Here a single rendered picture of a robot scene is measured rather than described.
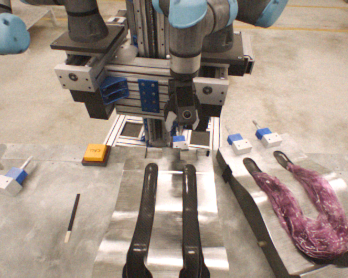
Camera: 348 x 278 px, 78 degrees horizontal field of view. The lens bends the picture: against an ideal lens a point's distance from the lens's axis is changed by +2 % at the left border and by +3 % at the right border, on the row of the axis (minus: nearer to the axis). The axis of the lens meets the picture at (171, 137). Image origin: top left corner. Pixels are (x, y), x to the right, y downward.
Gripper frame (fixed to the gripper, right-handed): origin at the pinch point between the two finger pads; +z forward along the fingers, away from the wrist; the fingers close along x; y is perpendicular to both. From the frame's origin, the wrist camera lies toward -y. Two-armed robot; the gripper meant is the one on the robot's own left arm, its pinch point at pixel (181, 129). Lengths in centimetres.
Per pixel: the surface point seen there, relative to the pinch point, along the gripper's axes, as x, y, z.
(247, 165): -19.9, -9.8, 7.7
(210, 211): -4.2, -24.6, 4.7
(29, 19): 171, 301, 66
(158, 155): 7.6, -4.3, 6.7
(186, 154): -1.2, -4.9, 6.2
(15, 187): 51, -9, 11
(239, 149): -17.8, -5.9, 4.6
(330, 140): -142, 63, 91
